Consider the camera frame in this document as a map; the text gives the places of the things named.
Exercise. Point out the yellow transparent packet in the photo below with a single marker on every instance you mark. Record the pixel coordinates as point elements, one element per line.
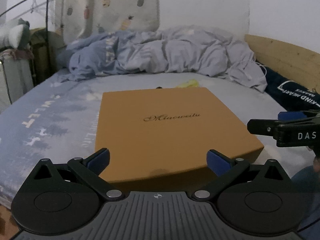
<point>190,83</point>

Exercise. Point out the grey zipped storage bag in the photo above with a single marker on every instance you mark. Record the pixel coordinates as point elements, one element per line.
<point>15,80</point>

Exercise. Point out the dark blue printed pillow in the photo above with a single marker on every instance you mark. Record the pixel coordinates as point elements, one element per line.
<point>282,90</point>

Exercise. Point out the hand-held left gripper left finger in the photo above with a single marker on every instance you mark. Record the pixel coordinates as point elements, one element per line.
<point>98,160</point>

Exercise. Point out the light blue printed bed sheet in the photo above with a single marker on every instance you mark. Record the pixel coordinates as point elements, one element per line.
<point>62,120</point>

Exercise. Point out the brown cardboard carton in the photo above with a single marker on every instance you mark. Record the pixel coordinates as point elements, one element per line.
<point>41,52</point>

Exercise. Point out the wooden headboard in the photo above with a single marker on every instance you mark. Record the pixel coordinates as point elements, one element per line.
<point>282,55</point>

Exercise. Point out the person's leg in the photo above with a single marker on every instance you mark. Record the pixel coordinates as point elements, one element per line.
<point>305,182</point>

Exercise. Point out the white and green plush toy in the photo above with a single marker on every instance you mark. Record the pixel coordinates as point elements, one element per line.
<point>13,33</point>

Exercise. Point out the pink patterned cloth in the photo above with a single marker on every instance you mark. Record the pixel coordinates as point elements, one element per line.
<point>17,53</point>

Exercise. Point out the pineapple print curtain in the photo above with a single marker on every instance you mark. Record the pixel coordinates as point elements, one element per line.
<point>107,7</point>

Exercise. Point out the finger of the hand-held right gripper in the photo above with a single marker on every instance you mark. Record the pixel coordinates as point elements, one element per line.
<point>261,127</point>
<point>290,116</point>

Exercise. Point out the light blue crumpled duvet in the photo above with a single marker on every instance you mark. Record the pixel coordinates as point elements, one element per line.
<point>162,52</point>

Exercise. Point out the black metal clothes rack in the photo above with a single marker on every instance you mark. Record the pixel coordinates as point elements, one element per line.
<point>47,17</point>

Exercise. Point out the orange cardboard box lid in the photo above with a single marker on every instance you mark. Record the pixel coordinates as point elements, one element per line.
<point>175,135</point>

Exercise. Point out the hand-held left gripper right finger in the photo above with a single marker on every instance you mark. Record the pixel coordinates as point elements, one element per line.
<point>218,163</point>

